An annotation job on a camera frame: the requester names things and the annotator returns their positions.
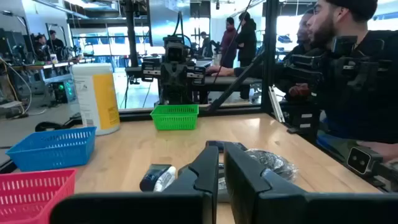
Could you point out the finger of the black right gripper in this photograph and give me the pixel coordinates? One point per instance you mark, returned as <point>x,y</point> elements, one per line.
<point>168,77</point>
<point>181,77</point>

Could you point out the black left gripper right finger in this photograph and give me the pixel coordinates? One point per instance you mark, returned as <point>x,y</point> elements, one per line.
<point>248,186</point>

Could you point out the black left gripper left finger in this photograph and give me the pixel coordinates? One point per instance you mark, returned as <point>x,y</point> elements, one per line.
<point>192,186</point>

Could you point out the small white toothpaste tube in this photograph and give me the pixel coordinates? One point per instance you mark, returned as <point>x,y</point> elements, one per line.
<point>166,179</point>

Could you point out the bagged round black item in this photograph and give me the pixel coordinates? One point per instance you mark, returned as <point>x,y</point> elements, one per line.
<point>275,163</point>

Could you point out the small black toiletry tube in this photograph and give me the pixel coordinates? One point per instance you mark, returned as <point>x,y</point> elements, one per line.
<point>149,177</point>

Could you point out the black comb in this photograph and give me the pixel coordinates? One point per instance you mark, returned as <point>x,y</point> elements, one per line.
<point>217,144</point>

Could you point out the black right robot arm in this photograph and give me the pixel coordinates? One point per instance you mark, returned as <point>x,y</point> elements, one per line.
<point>174,96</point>

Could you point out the person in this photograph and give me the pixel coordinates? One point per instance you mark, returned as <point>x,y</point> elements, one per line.
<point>39,48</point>
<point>206,45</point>
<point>56,43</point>
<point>247,40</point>
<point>373,121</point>
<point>303,34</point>
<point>228,43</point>

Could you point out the green plastic basket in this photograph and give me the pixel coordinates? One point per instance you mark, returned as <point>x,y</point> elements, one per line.
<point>175,119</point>

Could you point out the white canister with yellow label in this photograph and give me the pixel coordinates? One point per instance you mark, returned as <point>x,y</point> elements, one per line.
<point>99,99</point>

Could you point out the computer tower with green lights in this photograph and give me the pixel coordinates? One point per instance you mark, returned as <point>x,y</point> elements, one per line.
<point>63,91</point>

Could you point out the cluttered workbench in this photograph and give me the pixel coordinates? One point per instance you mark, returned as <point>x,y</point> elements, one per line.
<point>53,65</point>

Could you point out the blue plastic basket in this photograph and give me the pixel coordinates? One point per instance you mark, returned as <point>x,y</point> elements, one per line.
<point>53,152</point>

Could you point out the red plastic basket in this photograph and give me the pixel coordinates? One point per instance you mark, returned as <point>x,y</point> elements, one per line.
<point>28,196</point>

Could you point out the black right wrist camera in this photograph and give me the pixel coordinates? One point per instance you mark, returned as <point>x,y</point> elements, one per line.
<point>175,51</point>

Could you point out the silver aluminium profile post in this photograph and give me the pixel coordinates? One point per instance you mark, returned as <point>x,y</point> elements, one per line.
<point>276,105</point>

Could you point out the black table-level camera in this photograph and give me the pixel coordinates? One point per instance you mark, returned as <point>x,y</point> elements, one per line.
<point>360,160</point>

